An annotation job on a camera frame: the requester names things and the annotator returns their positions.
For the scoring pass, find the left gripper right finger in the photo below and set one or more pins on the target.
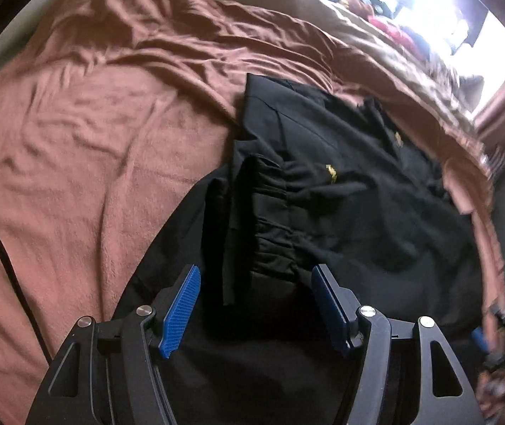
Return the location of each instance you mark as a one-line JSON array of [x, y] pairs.
[[389, 358]]

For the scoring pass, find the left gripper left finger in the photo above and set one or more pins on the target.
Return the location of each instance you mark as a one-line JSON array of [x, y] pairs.
[[108, 372]]

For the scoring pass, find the black long-sleeve shirt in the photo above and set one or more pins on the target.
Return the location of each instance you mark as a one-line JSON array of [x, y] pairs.
[[315, 181]]

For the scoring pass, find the person's right hand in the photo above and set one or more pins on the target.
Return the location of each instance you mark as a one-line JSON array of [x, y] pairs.
[[490, 392]]

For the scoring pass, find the beige duvet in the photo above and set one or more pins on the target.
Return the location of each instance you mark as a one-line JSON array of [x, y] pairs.
[[354, 31]]

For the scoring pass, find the brown bed sheet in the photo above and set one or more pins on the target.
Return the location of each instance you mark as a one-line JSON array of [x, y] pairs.
[[116, 107]]

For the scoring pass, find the black plush toy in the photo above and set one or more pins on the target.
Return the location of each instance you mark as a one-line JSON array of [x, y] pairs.
[[388, 8]]

